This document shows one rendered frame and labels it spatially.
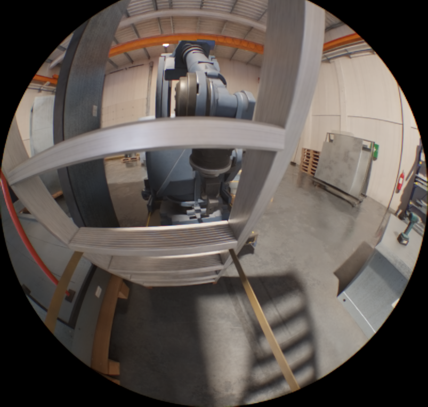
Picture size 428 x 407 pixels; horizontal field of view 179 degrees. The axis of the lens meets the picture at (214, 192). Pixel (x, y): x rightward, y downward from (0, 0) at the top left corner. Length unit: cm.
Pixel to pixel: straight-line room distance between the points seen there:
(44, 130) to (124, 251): 480
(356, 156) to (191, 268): 382
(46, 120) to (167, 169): 465
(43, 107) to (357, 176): 808
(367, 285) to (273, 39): 135
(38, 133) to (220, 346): 526
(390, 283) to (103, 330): 180
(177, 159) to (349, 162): 369
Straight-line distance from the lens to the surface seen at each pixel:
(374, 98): 658
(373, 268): 125
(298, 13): 16
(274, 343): 25
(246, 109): 38
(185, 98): 31
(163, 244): 29
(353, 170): 379
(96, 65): 125
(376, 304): 139
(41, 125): 499
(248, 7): 863
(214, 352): 104
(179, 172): 75
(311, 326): 126
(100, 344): 108
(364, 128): 636
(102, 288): 114
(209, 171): 40
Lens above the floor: 104
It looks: 23 degrees down
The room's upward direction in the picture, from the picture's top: 1 degrees clockwise
